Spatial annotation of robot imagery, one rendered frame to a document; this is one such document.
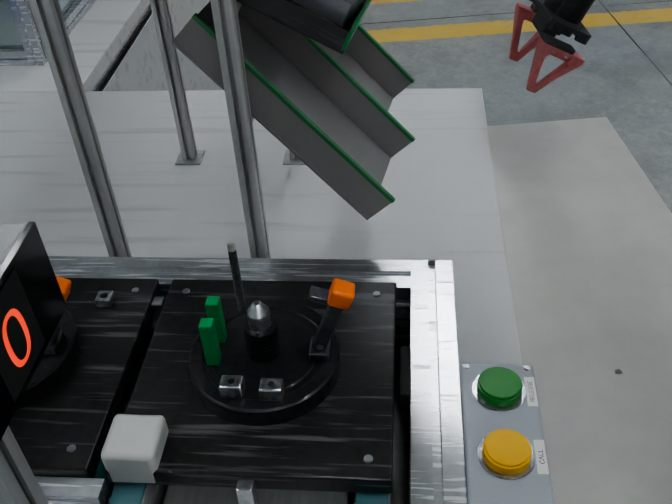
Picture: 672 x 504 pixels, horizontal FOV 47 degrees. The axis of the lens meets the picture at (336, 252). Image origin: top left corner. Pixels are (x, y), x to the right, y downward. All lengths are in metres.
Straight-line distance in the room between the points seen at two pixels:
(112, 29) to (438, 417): 1.25
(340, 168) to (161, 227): 0.36
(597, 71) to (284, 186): 2.43
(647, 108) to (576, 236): 2.16
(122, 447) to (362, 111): 0.48
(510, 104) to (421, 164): 1.97
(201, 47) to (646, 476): 0.60
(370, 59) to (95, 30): 0.83
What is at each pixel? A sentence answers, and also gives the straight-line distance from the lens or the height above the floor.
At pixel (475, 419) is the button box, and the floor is 0.96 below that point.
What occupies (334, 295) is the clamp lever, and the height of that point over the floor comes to 1.07.
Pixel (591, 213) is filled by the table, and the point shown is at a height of 0.86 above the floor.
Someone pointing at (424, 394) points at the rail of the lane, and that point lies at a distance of 0.72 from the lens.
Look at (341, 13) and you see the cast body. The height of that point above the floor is 1.21.
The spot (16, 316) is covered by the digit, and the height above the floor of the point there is 1.21.
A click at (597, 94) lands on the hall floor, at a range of 3.26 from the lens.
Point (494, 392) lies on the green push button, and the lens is 0.71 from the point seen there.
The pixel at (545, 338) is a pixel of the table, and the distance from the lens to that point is 0.92.
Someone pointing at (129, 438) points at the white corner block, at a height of 0.99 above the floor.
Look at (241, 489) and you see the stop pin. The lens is 0.66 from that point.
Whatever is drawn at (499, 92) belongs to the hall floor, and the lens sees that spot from 3.21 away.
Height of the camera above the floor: 1.51
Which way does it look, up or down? 40 degrees down
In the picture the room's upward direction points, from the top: 4 degrees counter-clockwise
